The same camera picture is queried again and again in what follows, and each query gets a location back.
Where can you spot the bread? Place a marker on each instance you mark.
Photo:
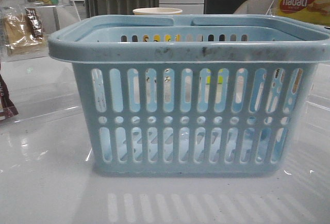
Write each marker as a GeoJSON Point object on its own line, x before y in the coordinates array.
{"type": "Point", "coordinates": [22, 33]}

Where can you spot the light blue plastic basket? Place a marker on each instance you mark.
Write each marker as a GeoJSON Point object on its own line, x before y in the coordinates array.
{"type": "Point", "coordinates": [191, 94]}

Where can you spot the yellow rimmed paper cup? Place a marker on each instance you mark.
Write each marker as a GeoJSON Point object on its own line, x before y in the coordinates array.
{"type": "Point", "coordinates": [157, 11]}

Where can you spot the brown snack packet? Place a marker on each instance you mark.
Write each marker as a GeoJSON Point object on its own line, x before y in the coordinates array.
{"type": "Point", "coordinates": [8, 109]}

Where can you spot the clear acrylic shelf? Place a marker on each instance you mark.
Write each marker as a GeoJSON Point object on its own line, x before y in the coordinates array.
{"type": "Point", "coordinates": [54, 17]}

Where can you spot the yellow nabati wafer box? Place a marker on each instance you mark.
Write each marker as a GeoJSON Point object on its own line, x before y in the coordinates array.
{"type": "Point", "coordinates": [310, 11]}

